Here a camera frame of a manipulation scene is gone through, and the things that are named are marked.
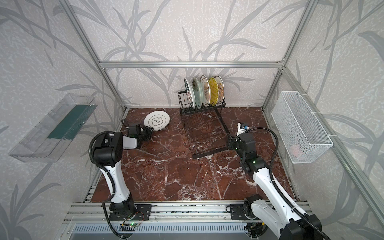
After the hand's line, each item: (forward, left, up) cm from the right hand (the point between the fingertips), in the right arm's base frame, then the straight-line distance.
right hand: (231, 133), depth 81 cm
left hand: (+18, +51, -16) cm, 56 cm away
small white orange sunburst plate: (+23, +5, +14) cm, 27 cm away
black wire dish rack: (+14, +14, -20) cm, 28 cm away
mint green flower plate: (+23, +18, +10) cm, 31 cm away
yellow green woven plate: (+25, +9, +11) cm, 29 cm away
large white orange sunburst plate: (+30, +14, +12) cm, 35 cm away
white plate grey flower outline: (+26, +50, -19) cm, 59 cm away
